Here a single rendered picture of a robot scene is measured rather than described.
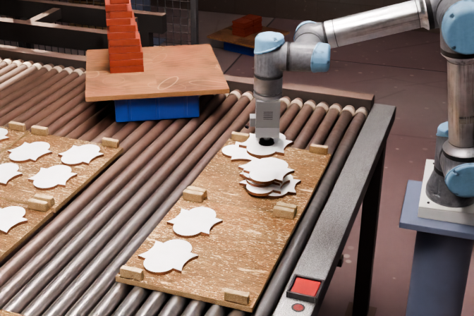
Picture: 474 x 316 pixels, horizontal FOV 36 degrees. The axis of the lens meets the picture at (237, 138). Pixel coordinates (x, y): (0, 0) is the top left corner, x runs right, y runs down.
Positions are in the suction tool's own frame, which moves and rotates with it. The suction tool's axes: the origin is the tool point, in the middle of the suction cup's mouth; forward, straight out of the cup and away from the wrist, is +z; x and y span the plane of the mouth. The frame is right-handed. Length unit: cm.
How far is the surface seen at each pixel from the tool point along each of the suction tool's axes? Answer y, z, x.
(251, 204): -0.4, 18.4, -3.8
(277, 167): -13.2, 13.4, 4.1
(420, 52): -403, 112, 146
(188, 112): -63, 18, -25
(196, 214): 7.1, 17.4, -19.0
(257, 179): -5.8, 13.4, -2.1
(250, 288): 38.2, 18.4, -4.9
